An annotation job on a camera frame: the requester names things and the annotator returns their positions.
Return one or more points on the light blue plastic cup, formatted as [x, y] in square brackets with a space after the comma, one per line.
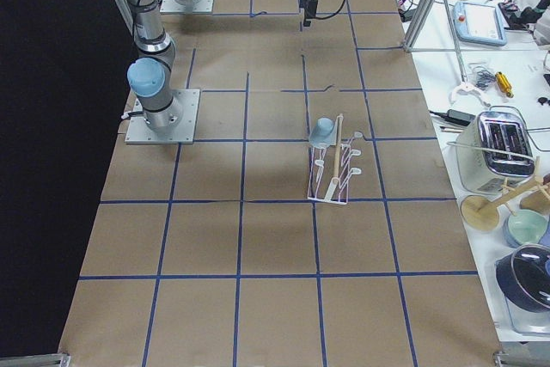
[323, 134]

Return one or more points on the blue teach pendant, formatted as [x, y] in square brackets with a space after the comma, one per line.
[479, 24]

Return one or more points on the black power adapter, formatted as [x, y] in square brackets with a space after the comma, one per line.
[459, 118]

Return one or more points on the silver toaster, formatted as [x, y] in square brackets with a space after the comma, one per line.
[492, 151]

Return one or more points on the wooden mug tree stand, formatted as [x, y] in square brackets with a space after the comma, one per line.
[482, 214]

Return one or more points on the brown paper table cover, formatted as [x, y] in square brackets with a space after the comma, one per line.
[210, 254]

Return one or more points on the teal ceramic bowl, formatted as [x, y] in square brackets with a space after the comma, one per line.
[523, 227]

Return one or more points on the dark blue pot with lid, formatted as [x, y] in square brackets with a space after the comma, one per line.
[523, 277]

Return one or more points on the wooden rack handle rod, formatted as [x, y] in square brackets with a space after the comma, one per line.
[334, 183]

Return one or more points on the white wire cup rack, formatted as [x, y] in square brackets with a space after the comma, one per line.
[331, 170]

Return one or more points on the yellow handled tool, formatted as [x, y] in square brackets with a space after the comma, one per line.
[504, 84]

